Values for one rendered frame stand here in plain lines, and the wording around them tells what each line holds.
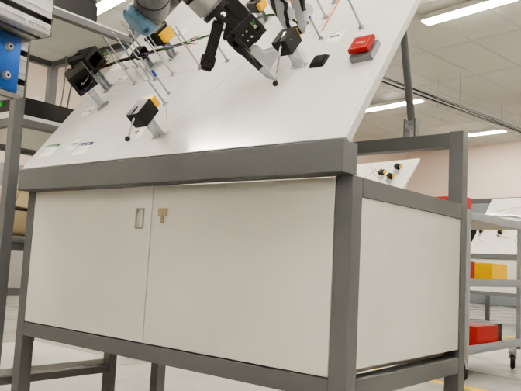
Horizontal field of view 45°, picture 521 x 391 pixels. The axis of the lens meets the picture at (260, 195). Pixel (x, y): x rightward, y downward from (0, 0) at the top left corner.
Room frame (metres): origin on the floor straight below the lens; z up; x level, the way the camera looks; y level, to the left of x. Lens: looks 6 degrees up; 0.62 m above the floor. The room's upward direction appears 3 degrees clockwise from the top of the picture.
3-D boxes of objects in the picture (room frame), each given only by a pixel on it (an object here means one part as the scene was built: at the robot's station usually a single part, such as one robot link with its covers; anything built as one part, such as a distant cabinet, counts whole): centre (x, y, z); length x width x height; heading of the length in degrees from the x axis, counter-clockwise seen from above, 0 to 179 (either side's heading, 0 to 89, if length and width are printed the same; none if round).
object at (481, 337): (4.18, -1.38, 0.54); 0.99 x 0.50 x 1.08; 137
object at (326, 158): (1.59, 0.28, 0.83); 1.18 x 0.05 x 0.06; 51
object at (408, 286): (1.83, 0.08, 0.60); 1.17 x 0.58 x 0.40; 51
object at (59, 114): (2.25, 0.86, 1.09); 0.35 x 0.33 x 0.07; 51
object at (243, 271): (1.43, 0.06, 0.60); 0.55 x 0.03 x 0.39; 51
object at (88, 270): (1.78, 0.48, 0.60); 0.55 x 0.02 x 0.39; 51
